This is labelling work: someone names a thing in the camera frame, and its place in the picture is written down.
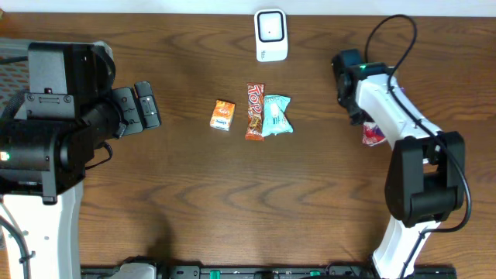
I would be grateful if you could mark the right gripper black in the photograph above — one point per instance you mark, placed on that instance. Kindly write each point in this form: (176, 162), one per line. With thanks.
(359, 118)

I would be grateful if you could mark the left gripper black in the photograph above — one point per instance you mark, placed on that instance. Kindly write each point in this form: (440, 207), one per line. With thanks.
(129, 111)

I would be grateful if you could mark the red purple snack packet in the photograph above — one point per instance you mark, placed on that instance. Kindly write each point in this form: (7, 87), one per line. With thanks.
(373, 133)

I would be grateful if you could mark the teal snack packet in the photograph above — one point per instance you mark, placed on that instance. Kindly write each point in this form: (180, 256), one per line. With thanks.
(275, 120)

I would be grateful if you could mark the orange Top chocolate bar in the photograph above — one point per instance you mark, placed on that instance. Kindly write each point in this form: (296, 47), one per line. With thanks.
(255, 92)

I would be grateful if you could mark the small orange box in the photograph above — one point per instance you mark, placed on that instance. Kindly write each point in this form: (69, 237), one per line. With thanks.
(222, 115)

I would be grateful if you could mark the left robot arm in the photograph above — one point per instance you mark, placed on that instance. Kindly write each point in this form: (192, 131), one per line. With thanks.
(49, 135)

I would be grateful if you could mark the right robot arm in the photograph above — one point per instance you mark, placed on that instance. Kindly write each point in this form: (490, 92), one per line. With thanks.
(423, 184)

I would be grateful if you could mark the white barcode scanner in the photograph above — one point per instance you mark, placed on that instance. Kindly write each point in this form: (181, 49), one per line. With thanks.
(271, 35)

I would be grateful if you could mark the dark grey plastic basket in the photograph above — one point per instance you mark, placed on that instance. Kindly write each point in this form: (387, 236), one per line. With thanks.
(14, 76)

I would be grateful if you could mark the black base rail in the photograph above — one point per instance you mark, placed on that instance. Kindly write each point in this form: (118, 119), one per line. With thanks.
(143, 267)

